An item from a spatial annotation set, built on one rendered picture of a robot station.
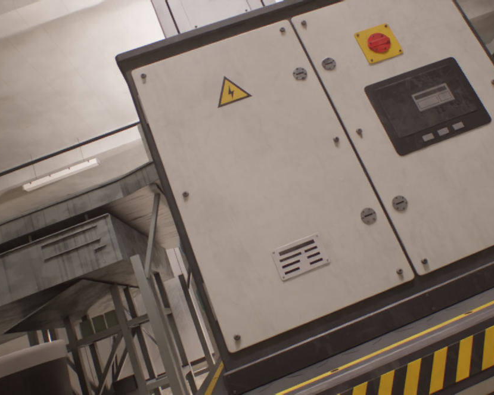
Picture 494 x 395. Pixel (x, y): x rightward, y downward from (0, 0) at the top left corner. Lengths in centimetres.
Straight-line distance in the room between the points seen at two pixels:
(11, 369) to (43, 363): 12
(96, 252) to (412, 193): 151
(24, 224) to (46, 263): 21
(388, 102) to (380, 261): 24
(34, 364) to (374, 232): 158
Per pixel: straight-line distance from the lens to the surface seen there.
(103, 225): 189
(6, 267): 206
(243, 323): 53
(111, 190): 189
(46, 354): 193
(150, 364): 247
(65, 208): 195
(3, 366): 190
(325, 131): 60
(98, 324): 231
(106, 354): 472
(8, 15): 559
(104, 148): 867
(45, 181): 868
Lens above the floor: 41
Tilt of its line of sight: 15 degrees up
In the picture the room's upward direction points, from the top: 22 degrees counter-clockwise
